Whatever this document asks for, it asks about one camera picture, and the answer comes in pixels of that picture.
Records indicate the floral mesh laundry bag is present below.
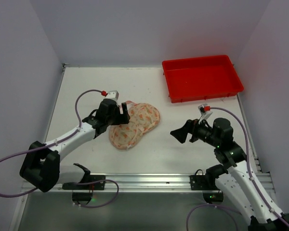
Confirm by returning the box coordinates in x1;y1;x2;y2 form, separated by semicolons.
109;101;161;150

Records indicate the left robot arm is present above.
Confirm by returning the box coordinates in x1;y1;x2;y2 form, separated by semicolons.
20;99;130;192

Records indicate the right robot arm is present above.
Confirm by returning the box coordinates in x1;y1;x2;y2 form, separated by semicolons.
170;118;289;231

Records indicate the red plastic tray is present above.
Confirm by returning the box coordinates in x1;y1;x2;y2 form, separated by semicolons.
162;55;244;103

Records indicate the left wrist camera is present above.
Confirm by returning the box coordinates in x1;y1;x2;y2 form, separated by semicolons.
101;90;119;101

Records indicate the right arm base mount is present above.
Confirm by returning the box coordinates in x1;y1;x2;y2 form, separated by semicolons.
189;169;219;191

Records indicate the aluminium front rail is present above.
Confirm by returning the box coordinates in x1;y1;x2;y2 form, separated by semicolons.
21;172;276;193

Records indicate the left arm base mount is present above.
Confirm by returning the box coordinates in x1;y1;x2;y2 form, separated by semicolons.
62;175;106;191

